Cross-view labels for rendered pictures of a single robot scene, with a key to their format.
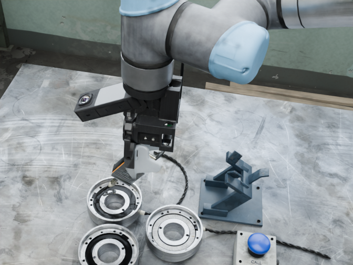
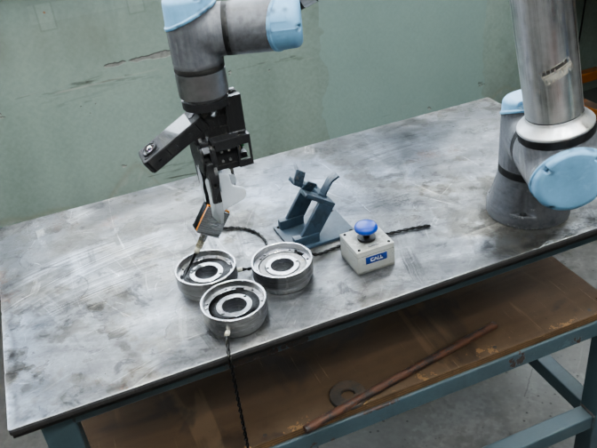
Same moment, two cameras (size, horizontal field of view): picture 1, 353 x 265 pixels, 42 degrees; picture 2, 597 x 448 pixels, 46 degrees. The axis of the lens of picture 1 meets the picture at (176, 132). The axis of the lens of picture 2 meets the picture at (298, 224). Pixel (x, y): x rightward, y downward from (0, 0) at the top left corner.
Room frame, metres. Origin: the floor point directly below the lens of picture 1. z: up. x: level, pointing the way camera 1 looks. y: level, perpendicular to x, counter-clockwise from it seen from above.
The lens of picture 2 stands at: (-0.44, 0.32, 1.51)
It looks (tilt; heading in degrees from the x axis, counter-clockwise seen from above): 32 degrees down; 338
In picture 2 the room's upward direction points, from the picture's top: 7 degrees counter-clockwise
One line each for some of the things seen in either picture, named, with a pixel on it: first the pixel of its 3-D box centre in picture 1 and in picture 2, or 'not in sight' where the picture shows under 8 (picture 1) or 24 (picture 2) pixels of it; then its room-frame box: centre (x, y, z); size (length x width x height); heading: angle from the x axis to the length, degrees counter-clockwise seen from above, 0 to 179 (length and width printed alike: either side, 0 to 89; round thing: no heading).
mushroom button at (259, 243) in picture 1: (257, 248); (366, 236); (0.45, -0.16, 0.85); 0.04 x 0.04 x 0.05
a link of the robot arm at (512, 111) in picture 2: not in sight; (535, 128); (0.42, -0.49, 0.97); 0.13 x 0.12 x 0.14; 155
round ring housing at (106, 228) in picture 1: (108, 255); (234, 308); (0.42, 0.10, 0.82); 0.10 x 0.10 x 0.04
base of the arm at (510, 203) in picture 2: not in sight; (529, 185); (0.43, -0.50, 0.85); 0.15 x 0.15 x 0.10
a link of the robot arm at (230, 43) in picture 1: (224, 38); (263, 21); (0.51, -0.05, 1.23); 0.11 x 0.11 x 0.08; 65
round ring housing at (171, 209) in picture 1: (173, 234); (282, 268); (0.48, -0.01, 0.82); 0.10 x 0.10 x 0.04
